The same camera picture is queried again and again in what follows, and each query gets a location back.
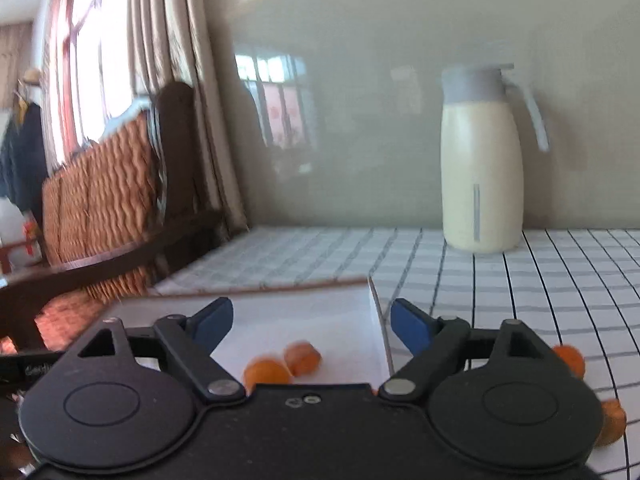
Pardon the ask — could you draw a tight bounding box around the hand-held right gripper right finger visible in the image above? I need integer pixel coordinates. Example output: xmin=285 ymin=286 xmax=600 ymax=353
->
xmin=378 ymin=298 xmax=558 ymax=405

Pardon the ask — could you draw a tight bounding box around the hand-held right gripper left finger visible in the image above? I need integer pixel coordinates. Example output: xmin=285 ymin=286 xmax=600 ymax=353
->
xmin=65 ymin=296 xmax=248 ymax=405

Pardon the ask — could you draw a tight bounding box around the orange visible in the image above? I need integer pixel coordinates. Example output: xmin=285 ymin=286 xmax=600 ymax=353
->
xmin=243 ymin=355 xmax=292 ymax=394
xmin=594 ymin=398 xmax=627 ymax=449
xmin=552 ymin=344 xmax=586 ymax=379

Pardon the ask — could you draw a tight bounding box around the brown cardboard box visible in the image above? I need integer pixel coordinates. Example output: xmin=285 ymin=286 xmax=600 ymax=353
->
xmin=100 ymin=276 xmax=396 ymax=392

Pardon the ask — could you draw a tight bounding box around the carrot chunk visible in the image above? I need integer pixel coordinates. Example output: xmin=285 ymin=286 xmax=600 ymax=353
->
xmin=283 ymin=341 xmax=322 ymax=377

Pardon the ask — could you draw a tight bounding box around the white checkered tablecloth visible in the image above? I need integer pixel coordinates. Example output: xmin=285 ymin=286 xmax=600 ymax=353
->
xmin=152 ymin=226 xmax=640 ymax=476

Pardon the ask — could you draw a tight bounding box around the wooden wicker chair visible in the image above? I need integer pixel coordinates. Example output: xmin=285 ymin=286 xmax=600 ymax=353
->
xmin=0 ymin=81 xmax=227 ymax=357

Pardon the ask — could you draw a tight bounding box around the cream thermos jug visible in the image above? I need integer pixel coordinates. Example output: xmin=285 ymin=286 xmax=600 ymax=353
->
xmin=440 ymin=63 xmax=551 ymax=254

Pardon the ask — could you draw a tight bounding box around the dark hanging jacket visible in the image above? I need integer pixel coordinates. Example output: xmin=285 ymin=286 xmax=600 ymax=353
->
xmin=0 ymin=102 xmax=49 ymax=213

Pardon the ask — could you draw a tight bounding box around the beige curtain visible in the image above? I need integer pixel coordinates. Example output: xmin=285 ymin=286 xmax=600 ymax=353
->
xmin=127 ymin=0 xmax=249 ymax=233

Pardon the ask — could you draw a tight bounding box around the red-framed window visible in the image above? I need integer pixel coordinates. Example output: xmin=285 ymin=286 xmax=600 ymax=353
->
xmin=42 ymin=0 xmax=151 ymax=171

